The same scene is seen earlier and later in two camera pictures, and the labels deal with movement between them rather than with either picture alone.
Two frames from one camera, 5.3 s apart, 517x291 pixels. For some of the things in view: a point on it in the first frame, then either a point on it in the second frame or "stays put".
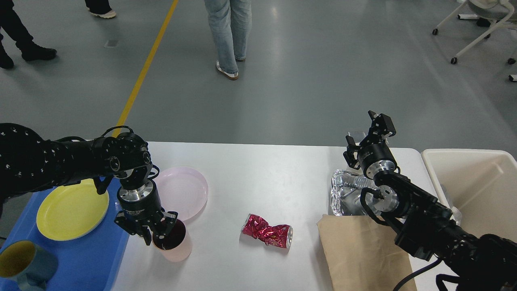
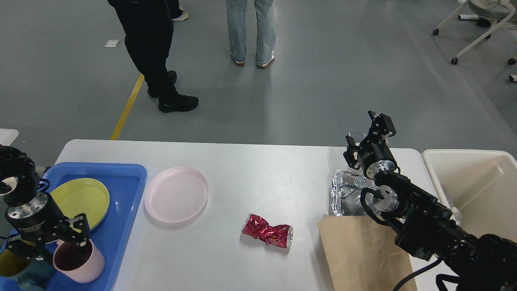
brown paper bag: x=362 y=254 stays put
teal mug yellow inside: x=30 y=265 stays put
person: x=231 y=21 → x=266 y=30
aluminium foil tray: x=346 y=186 stays put
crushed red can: x=280 y=235 stays put
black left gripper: x=142 y=203 → x=37 y=216
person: x=14 y=29 → x=148 y=27
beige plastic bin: x=482 y=184 stays put
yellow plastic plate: x=71 y=211 stays put
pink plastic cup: x=175 y=246 → x=78 y=264
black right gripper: x=376 y=158 stays put
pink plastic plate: x=182 y=190 stays put
